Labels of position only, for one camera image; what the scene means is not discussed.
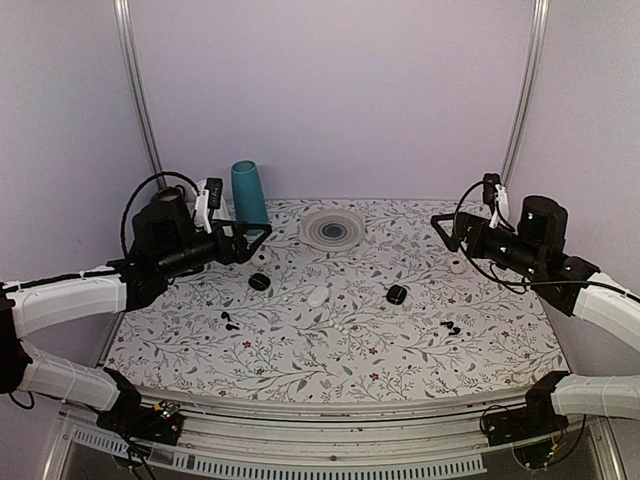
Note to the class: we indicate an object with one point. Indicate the left aluminium post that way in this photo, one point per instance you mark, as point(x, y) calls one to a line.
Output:
point(124, 26)

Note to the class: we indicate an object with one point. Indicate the black cylinder vase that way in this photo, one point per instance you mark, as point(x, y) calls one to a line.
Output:
point(170, 195)

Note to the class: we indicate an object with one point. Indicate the white oval earbud case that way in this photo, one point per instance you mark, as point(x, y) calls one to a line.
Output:
point(318, 296)

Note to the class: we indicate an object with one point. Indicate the small white case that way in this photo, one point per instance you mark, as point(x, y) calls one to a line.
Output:
point(456, 266)
point(261, 259)

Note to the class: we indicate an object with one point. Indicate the black earbud case left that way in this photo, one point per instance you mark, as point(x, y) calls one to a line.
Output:
point(259, 282)

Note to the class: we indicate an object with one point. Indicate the white earbuds on mat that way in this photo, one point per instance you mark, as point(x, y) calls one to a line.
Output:
point(340, 328)

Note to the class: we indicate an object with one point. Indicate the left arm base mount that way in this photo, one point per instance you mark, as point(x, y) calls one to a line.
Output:
point(135, 421)

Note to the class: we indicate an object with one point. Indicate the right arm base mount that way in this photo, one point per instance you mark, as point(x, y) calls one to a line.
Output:
point(504, 425)

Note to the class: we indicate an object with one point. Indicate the teal vase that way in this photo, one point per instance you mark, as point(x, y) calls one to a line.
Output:
point(248, 196)

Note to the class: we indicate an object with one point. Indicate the black earbud case right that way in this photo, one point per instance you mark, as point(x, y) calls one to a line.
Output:
point(396, 295)

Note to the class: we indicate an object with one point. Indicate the aluminium post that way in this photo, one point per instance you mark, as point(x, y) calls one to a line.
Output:
point(531, 68)
point(124, 26)

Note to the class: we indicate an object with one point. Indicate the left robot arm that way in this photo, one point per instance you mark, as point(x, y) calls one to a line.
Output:
point(169, 242)

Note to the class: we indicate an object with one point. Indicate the floral table mat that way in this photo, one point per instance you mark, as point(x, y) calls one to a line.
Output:
point(286, 351)

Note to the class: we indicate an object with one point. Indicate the right aluminium post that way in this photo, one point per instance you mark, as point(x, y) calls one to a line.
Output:
point(531, 68)

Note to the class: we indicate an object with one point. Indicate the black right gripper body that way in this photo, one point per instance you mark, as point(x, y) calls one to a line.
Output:
point(479, 247)

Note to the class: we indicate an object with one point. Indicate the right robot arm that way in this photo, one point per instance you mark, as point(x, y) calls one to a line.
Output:
point(569, 284)

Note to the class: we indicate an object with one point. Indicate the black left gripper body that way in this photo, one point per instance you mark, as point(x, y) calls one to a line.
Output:
point(221, 253)

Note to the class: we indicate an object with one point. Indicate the white ribbed vase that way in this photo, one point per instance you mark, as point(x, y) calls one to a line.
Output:
point(200, 187)

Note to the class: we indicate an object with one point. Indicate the white ribbed plate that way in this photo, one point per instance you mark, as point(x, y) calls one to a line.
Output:
point(332, 230)

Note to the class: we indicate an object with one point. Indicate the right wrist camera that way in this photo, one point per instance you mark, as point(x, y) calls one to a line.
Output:
point(496, 198)

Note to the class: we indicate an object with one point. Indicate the front aluminium rail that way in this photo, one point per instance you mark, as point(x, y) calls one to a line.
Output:
point(415, 439)

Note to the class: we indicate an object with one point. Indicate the black earbud case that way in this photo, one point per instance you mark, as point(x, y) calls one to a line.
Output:
point(396, 295)
point(259, 282)

